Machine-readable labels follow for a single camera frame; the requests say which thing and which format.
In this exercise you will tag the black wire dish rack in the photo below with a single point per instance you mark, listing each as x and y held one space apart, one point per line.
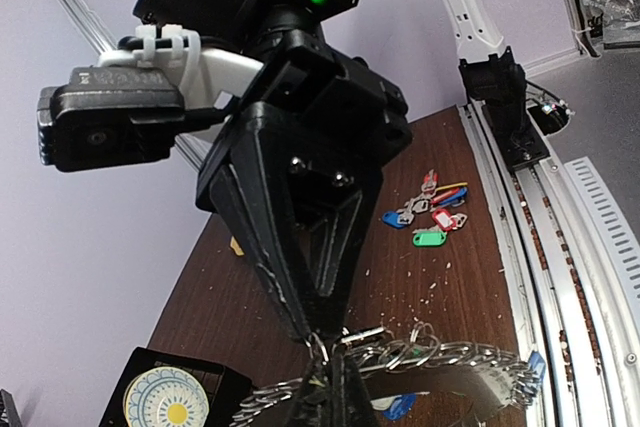
225 387

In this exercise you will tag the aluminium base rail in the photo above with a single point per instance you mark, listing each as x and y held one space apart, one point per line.
571 264

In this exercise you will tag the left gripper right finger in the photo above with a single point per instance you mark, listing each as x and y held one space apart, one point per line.
351 404

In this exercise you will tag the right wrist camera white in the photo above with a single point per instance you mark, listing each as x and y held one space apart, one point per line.
129 107

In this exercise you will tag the red key tag in pile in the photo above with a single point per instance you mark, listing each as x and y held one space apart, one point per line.
444 219

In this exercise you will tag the yellow key tag in pile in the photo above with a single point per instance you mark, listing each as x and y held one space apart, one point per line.
443 188

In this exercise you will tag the right circuit board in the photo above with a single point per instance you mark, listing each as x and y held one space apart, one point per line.
551 117

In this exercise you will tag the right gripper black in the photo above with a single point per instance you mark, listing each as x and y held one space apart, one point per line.
303 226

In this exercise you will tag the green key tag in pile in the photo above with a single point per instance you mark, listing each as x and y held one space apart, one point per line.
429 239

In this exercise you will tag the white blue key tag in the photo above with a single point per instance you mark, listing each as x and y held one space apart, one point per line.
396 407

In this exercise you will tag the red headed silver key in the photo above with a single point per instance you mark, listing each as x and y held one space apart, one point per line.
430 183

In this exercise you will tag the blue key tag on disc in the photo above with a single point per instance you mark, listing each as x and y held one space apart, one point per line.
537 364

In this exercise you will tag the right aluminium frame post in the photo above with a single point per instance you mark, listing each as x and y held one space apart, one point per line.
101 40

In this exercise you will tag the blue yellow patterned plate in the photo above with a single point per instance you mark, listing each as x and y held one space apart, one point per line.
165 396

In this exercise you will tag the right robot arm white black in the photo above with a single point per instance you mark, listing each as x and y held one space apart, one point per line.
244 25

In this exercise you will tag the black keyring disc with rings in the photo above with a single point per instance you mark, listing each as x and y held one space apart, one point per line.
490 378

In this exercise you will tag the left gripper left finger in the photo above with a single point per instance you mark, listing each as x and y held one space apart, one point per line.
312 404

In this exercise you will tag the yellow dotted plate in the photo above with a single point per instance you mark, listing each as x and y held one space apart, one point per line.
236 248

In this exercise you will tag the blue key tag in pile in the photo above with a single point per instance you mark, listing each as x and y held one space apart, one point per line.
398 220

